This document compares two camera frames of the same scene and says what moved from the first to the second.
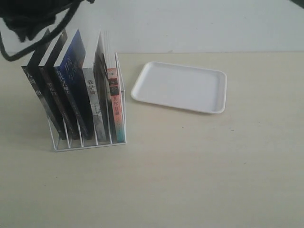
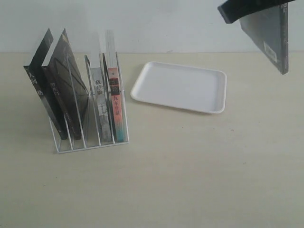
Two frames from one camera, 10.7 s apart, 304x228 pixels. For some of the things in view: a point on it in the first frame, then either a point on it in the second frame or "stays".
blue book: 69,69 -> 269,27
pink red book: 117,104 stays
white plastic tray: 187,86 stays
